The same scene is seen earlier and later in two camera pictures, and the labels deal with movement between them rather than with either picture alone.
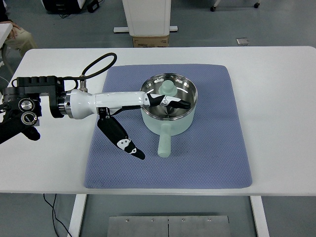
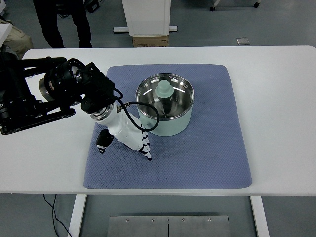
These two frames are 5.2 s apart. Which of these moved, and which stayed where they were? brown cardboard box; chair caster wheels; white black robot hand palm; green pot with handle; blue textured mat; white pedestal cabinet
Moved: white black robot hand palm; green pot with handle
Stayed: white pedestal cabinet; blue textured mat; brown cardboard box; chair caster wheels
